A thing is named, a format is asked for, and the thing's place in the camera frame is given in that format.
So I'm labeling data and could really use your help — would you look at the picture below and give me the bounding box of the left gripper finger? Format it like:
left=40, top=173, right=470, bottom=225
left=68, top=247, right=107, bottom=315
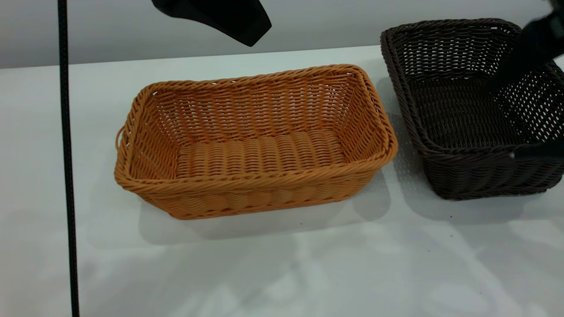
left=151, top=0, right=272, bottom=48

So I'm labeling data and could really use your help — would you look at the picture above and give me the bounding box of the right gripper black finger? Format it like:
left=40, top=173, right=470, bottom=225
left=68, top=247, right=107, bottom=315
left=487, top=7, right=564, bottom=91

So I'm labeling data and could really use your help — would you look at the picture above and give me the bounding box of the dark brown wicker basket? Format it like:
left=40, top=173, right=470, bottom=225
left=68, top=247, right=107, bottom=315
left=380, top=18, right=564, bottom=201

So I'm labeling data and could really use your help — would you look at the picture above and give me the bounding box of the light brown wicker basket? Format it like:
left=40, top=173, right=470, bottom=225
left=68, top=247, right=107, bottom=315
left=114, top=64, right=399, bottom=220

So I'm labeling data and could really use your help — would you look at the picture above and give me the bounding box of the thin black cable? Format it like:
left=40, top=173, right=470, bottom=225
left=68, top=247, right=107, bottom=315
left=57, top=0, right=81, bottom=317

